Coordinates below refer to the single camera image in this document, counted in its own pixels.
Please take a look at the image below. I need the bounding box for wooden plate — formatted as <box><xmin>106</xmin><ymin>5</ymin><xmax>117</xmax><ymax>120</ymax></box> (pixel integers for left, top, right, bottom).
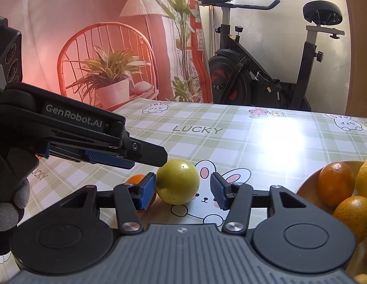
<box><xmin>297</xmin><ymin>160</ymin><xmax>367</xmax><ymax>283</ymax></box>

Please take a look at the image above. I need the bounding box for plaid bunny tablecloth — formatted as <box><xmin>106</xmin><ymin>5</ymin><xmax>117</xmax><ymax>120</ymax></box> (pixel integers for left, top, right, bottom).
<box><xmin>0</xmin><ymin>99</ymin><xmax>367</xmax><ymax>284</ymax></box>

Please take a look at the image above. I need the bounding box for large yellow lemon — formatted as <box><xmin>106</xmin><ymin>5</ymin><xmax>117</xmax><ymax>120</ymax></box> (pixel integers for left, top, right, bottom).
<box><xmin>355</xmin><ymin>160</ymin><xmax>367</xmax><ymax>199</ymax></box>

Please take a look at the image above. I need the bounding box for green round fruit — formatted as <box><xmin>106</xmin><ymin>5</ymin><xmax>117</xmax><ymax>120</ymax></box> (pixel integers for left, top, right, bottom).
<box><xmin>156</xmin><ymin>159</ymin><xmax>200</xmax><ymax>205</ymax></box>

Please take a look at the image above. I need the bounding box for dark orange tangerine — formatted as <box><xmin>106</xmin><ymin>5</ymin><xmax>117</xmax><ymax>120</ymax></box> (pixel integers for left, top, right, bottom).
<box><xmin>316</xmin><ymin>162</ymin><xmax>355</xmax><ymax>208</ymax></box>

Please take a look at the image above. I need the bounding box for black gloved hand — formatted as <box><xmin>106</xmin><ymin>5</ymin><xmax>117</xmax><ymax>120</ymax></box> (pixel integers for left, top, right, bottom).
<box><xmin>0</xmin><ymin>147</ymin><xmax>39</xmax><ymax>255</ymax></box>

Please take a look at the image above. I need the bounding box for small orange tangerine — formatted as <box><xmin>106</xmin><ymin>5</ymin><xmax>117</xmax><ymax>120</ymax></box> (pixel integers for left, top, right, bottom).
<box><xmin>125</xmin><ymin>174</ymin><xmax>158</xmax><ymax>214</ymax></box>

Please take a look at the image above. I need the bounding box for orange tangerine in plate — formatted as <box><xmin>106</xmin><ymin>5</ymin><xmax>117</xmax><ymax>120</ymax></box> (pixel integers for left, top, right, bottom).
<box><xmin>333</xmin><ymin>195</ymin><xmax>367</xmax><ymax>244</ymax></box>

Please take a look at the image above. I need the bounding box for wooden board panel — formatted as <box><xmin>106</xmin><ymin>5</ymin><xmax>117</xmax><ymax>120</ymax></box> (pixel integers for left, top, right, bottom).
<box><xmin>346</xmin><ymin>0</ymin><xmax>367</xmax><ymax>117</ymax></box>

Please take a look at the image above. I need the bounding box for black exercise bike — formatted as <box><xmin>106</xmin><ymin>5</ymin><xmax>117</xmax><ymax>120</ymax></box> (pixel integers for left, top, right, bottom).
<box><xmin>198</xmin><ymin>0</ymin><xmax>345</xmax><ymax>112</ymax></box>

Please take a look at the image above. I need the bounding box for pink printed backdrop cloth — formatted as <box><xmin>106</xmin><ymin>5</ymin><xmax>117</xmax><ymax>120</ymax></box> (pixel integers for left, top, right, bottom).
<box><xmin>0</xmin><ymin>0</ymin><xmax>213</xmax><ymax>109</ymax></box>

